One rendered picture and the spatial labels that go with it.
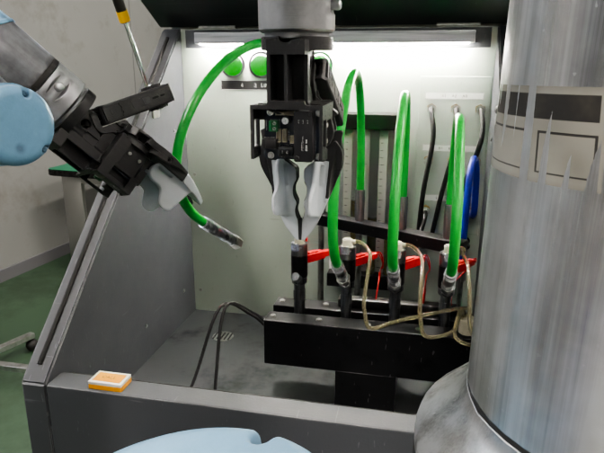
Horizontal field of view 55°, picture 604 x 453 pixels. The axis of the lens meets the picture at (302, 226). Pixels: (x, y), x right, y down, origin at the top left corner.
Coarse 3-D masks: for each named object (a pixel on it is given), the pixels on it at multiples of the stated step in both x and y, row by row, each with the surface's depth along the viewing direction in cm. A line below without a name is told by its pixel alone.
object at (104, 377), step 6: (102, 372) 83; (96, 378) 82; (102, 378) 82; (108, 378) 82; (114, 378) 82; (120, 378) 82; (90, 384) 81; (126, 384) 82; (108, 390) 81; (114, 390) 81; (120, 390) 81
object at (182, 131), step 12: (240, 48) 88; (252, 48) 90; (228, 60) 86; (216, 72) 84; (204, 84) 83; (192, 96) 82; (192, 108) 81; (180, 120) 81; (180, 132) 81; (180, 144) 81; (180, 156) 81; (180, 204) 84; (192, 216) 85
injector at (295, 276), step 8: (304, 248) 95; (296, 256) 96; (304, 256) 96; (296, 264) 96; (304, 264) 96; (296, 272) 95; (304, 272) 97; (296, 280) 95; (304, 280) 97; (296, 288) 98; (304, 288) 98; (296, 296) 98; (304, 296) 98; (296, 304) 99; (304, 304) 99; (296, 312) 99; (304, 312) 99
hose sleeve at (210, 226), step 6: (210, 222) 88; (204, 228) 88; (210, 228) 88; (216, 228) 89; (222, 228) 90; (216, 234) 90; (222, 234) 90; (228, 234) 92; (222, 240) 92; (228, 240) 92; (234, 240) 93
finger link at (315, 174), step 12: (312, 168) 62; (324, 168) 62; (312, 180) 60; (324, 180) 62; (312, 192) 59; (324, 192) 62; (312, 204) 59; (324, 204) 63; (312, 216) 60; (300, 228) 64; (312, 228) 64
